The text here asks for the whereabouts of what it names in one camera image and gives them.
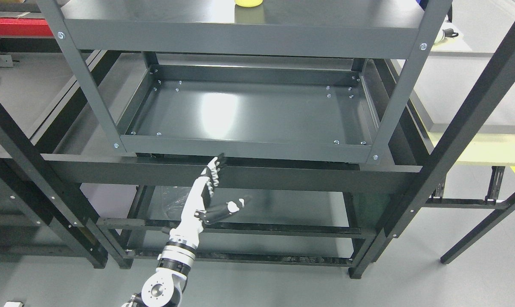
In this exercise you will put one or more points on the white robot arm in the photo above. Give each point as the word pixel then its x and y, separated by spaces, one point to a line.
pixel 166 286

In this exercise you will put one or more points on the black metal shelf rack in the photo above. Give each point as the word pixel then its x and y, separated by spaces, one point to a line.
pixel 65 192

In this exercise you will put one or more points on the yellow plastic cup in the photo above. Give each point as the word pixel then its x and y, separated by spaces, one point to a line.
pixel 248 3

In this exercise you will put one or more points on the grey metal shelf unit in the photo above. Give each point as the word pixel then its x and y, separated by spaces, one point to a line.
pixel 308 80

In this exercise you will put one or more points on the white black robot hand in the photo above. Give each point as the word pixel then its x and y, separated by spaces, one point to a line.
pixel 198 211

